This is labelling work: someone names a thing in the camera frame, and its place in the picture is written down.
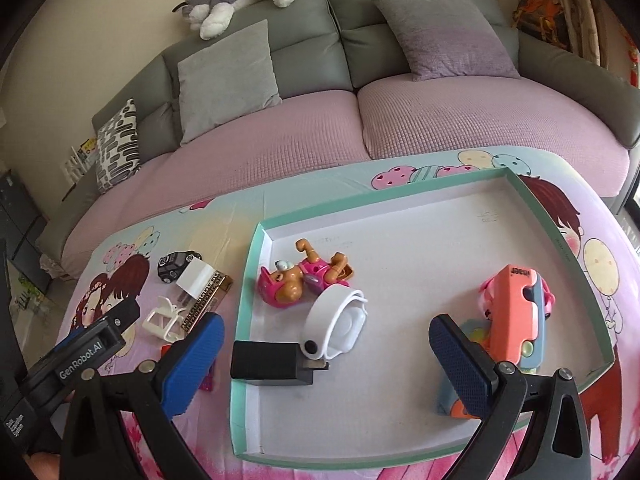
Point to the dark cabinet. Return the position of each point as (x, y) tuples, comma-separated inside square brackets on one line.
[(17, 220)]

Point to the black toy car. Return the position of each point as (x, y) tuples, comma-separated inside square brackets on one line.
[(174, 262)]

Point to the pink dog toy figure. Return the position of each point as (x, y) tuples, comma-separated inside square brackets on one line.
[(302, 277)]

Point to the gold patterned lighter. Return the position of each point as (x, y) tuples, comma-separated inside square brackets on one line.
[(207, 300)]

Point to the teal cardboard box tray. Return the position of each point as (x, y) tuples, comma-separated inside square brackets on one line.
[(410, 240)]

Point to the pink sofa cover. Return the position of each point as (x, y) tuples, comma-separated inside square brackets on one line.
[(425, 115)]

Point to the black power adapter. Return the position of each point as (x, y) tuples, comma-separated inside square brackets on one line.
[(272, 362)]

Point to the purple pillow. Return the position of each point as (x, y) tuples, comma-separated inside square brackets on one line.
[(440, 35)]

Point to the beige patterned curtain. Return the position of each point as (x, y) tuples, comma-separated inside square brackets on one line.
[(582, 15)]

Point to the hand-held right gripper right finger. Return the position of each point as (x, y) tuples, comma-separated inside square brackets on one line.
[(460, 360)]

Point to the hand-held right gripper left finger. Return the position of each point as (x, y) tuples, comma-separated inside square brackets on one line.
[(192, 370)]

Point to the printed cartoon blanket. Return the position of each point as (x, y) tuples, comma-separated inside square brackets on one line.
[(310, 195)]

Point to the red hanging ornament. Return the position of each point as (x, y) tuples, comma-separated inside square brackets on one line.
[(632, 60)]

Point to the black white patterned pillow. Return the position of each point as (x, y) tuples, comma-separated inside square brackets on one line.
[(117, 147)]

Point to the orange wall hanging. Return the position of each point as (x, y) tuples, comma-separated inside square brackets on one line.
[(542, 15)]

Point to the orange toy knife green blade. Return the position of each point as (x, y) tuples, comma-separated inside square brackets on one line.
[(510, 310)]

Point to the white toy basket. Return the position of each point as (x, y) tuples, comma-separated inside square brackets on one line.
[(161, 317)]

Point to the white charger block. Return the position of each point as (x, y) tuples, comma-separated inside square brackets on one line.
[(196, 277)]

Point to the grey sofa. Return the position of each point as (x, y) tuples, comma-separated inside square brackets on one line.
[(300, 15)]

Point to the purple lighter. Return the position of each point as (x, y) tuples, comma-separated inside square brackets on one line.
[(207, 385)]

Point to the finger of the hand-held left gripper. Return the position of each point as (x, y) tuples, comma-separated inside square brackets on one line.
[(115, 322)]

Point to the grey pillow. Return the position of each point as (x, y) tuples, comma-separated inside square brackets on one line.
[(225, 80)]

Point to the white magazine rack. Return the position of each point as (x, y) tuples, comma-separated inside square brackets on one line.
[(80, 157)]

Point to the pink watch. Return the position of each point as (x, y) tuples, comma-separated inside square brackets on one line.
[(487, 292)]

